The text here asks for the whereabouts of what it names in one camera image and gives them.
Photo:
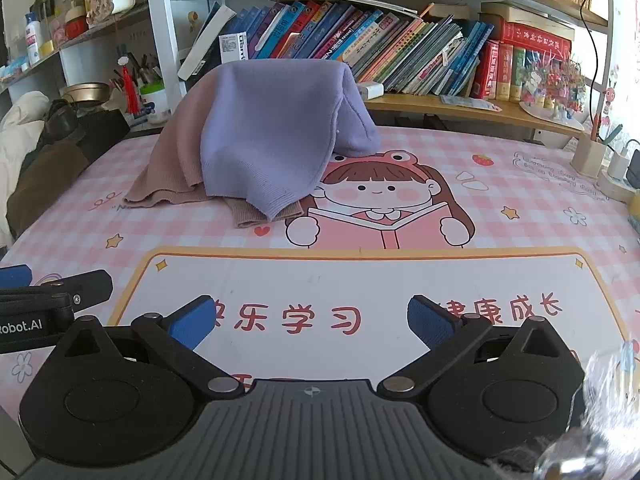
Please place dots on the white charger adapter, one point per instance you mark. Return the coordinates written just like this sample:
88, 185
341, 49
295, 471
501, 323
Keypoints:
371, 91

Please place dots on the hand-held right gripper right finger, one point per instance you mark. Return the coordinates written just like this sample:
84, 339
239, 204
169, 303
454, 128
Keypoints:
430, 322

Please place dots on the red jar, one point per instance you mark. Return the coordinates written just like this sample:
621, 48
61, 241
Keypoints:
76, 27

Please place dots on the thick book with dark cover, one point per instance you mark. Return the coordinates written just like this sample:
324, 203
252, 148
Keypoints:
205, 45

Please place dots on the clear plastic film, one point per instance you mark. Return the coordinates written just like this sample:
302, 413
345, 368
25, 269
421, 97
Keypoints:
605, 410

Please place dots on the row of colourful books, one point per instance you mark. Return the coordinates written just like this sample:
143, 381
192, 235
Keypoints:
400, 50

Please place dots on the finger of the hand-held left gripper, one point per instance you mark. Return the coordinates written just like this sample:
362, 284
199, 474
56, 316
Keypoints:
15, 275
90, 285

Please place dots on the white lotion bottle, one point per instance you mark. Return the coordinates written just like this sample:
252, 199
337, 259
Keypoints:
32, 40

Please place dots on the golden bowl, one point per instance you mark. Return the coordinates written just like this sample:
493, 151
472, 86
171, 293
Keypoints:
85, 94

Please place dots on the purple knit garment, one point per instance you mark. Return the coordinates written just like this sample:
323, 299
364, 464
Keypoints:
270, 125

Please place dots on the pink printed desk mat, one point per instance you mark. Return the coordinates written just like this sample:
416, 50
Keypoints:
350, 280

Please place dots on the paper card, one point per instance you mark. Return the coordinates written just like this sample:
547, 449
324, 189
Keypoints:
470, 102

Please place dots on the yellow object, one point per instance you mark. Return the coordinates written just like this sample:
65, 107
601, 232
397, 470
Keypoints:
635, 210

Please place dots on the beige pen holder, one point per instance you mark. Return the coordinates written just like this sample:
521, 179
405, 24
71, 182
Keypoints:
589, 157

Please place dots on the brown cloth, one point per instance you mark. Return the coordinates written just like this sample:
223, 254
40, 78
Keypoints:
45, 180

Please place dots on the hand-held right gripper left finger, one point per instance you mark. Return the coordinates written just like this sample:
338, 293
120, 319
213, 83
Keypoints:
192, 322

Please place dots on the thin white booklet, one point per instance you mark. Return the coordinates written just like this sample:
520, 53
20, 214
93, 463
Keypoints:
350, 2

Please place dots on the white plug adapter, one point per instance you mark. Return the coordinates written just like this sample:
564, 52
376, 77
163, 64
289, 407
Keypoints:
619, 165

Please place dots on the black bag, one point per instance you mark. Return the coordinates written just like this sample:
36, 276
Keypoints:
100, 130

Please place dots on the white and orange box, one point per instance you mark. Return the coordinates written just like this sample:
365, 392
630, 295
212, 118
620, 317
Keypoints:
232, 50

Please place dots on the pink knit garment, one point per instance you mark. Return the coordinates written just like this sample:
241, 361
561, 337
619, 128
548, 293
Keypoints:
175, 160

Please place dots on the white and green cup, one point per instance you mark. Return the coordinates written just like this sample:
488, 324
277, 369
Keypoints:
152, 105

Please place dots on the colourful flower ornament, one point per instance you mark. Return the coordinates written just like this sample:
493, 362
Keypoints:
550, 85

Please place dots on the wooden bookshelf with white frame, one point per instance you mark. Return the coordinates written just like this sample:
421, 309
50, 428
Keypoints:
156, 35

